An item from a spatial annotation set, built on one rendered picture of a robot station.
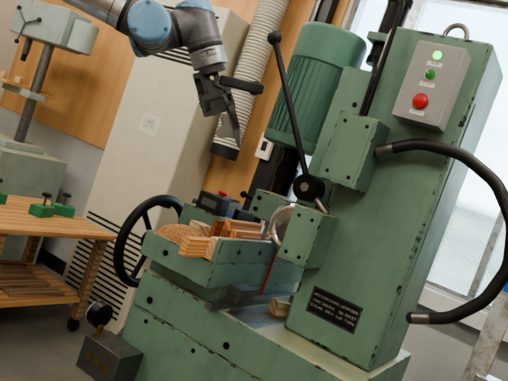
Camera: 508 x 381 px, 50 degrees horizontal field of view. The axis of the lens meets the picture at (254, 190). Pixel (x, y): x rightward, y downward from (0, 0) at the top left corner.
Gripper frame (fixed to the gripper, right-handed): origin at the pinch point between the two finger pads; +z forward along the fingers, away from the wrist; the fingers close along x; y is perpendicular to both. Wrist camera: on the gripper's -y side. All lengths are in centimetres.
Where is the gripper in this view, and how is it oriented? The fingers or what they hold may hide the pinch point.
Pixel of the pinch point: (240, 141)
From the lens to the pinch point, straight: 142.2
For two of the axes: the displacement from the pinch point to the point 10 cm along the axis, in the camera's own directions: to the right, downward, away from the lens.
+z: 2.7, 9.5, 1.5
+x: 1.4, 1.2, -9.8
